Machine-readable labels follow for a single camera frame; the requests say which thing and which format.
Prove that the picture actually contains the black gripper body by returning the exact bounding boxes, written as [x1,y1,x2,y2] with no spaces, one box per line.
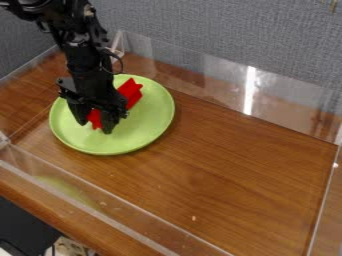
[56,69,126,111]

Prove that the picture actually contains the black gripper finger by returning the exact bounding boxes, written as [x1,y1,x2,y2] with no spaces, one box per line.
[68,101,92,126]
[100,109,128,134]

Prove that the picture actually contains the red rectangular block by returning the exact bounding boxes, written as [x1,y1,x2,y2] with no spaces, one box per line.
[87,78,143,131]

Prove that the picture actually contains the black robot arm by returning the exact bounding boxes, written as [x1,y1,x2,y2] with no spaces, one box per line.
[0,0,128,134]

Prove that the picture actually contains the green round plate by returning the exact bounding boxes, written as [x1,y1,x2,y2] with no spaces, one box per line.
[50,74,175,155]

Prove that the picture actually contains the black cable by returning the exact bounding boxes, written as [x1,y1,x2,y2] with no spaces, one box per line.
[98,49,126,76]

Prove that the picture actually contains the clear acrylic corner bracket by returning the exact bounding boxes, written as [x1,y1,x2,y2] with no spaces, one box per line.
[107,30,126,57]

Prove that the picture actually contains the clear acrylic enclosure wall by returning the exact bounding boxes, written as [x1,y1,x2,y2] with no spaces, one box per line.
[0,31,342,256]

